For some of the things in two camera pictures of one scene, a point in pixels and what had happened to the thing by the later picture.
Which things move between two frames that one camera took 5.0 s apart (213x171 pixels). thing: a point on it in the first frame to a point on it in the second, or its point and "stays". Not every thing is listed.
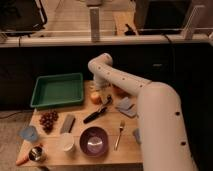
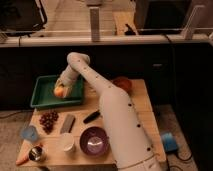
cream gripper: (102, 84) to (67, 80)
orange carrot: (25, 158) stays
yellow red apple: (95, 98) to (59, 92)
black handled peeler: (102, 109) stays
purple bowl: (94, 141) stays
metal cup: (36, 153) stays
